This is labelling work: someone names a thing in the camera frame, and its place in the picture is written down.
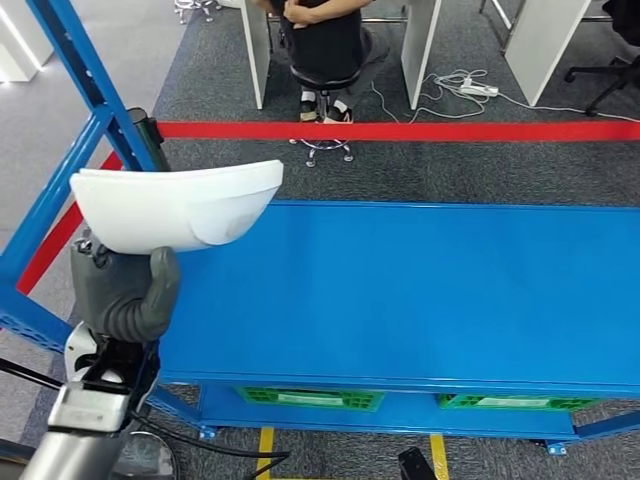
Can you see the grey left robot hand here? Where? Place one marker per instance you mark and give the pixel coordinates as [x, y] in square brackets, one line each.
[110, 285]

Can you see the white curved plastic part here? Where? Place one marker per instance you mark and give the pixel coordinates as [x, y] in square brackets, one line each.
[164, 205]

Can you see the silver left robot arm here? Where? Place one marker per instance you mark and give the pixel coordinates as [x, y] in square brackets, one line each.
[60, 460]

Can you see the blue metal shelf rack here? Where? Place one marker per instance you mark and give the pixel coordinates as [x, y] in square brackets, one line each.
[400, 298]

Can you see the red barrier belt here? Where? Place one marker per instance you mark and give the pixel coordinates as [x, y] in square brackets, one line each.
[400, 131]
[50, 248]

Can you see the black barrier belt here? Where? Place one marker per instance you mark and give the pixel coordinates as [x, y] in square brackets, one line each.
[30, 374]

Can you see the yellow floor tape outline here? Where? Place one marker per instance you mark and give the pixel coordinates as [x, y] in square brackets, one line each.
[265, 457]

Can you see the white low cabinet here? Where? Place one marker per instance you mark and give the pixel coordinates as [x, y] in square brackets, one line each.
[20, 40]

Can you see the chrome chair base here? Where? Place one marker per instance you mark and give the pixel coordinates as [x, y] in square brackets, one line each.
[198, 8]

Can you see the white desk panel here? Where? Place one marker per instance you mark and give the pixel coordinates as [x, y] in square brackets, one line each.
[257, 46]
[420, 46]
[540, 46]

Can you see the black round stool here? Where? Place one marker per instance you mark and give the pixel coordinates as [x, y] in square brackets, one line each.
[324, 79]

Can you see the green plastic crate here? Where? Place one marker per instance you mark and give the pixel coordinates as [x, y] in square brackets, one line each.
[365, 399]
[455, 402]

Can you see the person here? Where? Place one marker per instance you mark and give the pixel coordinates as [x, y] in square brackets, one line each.
[324, 40]

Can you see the white power strip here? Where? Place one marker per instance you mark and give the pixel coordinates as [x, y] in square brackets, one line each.
[478, 88]

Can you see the black office chair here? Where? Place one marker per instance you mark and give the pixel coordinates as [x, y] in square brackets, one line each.
[623, 73]

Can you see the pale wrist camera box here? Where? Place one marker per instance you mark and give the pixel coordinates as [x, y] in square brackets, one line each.
[90, 407]

